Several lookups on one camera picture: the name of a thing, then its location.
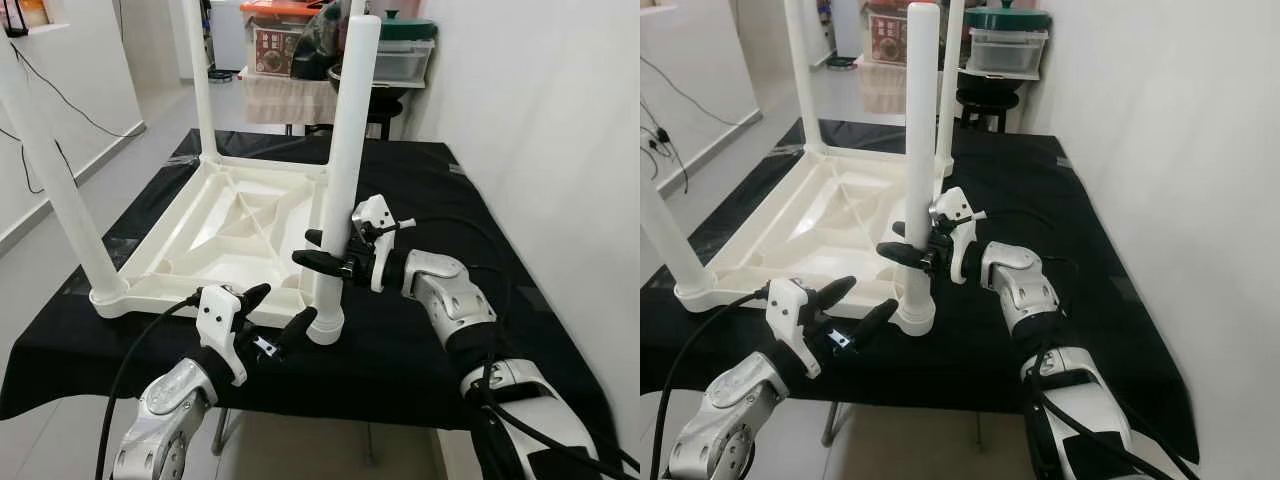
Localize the black bag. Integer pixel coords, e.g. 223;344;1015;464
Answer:
290;5;346;81

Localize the clear plastic storage box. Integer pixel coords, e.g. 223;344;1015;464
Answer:
372;38;436;83
968;28;1048;76

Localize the black wok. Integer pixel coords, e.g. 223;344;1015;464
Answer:
958;72;1021;97

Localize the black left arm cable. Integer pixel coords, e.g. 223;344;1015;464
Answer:
95;292;206;480
650;285;771;480

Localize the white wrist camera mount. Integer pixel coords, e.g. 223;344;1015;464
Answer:
930;187;987;284
352;195;416;293
765;278;814;379
197;285;247;386

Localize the beige cloth covered table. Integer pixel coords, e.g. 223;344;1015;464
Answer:
243;72;336;126
878;62;911;116

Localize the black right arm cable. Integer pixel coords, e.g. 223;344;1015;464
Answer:
970;210;1191;480
395;215;641;480

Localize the white plastic children table top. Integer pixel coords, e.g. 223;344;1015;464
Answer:
675;145;951;336
90;152;346;346

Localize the black wall cable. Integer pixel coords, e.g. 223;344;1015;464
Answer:
640;55;766;196
0;40;136;196

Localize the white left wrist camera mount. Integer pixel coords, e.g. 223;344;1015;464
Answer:
765;278;814;379
197;285;247;386

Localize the white appliance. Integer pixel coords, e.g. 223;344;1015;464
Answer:
832;0;861;61
210;0;246;71

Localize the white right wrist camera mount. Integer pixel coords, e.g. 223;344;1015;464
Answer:
352;195;416;293
930;187;987;284

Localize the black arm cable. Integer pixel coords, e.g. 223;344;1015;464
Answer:
970;210;1191;480
650;285;771;480
95;292;206;480
395;215;641;480

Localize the black tablecloth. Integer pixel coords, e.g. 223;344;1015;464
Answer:
0;128;626;476
640;118;1201;466

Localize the orange lidded storage box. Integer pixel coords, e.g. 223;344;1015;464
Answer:
868;0;906;66
240;0;323;76

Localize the green pot lid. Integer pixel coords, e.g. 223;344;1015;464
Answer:
380;10;438;41
965;3;1051;31

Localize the black round stool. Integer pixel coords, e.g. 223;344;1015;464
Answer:
958;90;1021;133
365;88;404;141

